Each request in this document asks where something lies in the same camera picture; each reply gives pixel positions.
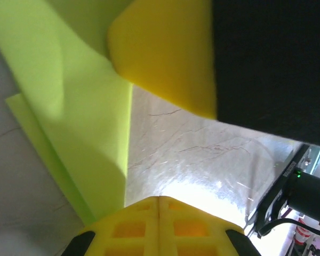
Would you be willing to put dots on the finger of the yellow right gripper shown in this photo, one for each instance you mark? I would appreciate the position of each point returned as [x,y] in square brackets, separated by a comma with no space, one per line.
[162,53]

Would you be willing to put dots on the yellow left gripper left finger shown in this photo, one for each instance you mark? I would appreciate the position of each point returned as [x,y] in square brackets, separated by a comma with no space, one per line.
[128,229]

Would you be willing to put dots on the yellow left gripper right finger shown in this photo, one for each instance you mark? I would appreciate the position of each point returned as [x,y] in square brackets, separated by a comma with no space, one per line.
[192,229]

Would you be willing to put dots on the lime green paper sheet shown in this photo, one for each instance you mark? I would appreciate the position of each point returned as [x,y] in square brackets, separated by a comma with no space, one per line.
[82,120]

